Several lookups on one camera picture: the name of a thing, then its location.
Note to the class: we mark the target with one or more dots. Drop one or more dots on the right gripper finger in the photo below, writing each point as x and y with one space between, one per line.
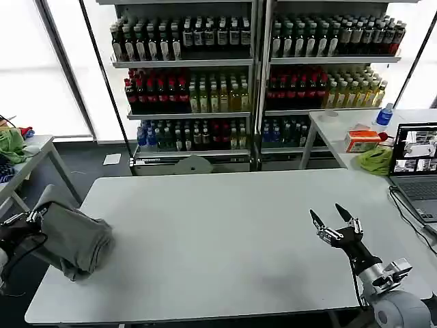
327 235
355 226

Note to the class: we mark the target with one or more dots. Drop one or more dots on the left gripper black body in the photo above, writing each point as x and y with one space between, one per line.
15 230

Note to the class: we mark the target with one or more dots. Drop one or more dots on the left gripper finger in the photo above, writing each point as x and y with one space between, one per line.
35 214

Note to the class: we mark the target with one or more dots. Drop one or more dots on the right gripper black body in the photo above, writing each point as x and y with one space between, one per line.
355 247

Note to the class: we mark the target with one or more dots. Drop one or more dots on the grey printed t-shirt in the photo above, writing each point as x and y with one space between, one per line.
75 235

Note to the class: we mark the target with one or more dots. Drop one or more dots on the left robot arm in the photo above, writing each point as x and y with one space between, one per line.
3 270

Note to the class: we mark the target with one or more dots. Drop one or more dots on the blue striped cloth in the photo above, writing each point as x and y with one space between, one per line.
5 172

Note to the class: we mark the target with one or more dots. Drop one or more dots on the grey side table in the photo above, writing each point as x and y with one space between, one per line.
37 150

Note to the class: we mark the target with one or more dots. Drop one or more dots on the green crumpled cloth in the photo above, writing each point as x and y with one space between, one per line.
375 160

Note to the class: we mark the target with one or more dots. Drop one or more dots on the small red item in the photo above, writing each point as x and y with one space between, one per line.
26 132

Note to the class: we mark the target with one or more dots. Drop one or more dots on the orange cardboard box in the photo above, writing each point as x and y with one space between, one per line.
360 140

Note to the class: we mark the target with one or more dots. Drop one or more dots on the grey laptop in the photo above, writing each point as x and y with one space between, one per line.
414 160

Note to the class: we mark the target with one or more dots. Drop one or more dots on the white paper sheet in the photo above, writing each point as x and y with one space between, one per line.
112 159

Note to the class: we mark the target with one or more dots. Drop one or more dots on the small red ball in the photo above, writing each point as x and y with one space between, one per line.
384 136

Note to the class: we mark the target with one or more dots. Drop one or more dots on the white desk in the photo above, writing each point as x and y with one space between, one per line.
355 119

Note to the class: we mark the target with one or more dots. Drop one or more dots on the blue water bottle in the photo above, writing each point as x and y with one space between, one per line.
384 116

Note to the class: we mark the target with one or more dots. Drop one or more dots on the black slanted pole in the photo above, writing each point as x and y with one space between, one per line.
414 61
106 85

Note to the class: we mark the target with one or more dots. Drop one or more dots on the shelf rack with bottles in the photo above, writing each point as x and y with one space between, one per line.
184 85
327 78

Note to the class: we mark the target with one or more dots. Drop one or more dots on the round grey disc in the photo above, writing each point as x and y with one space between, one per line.
194 166

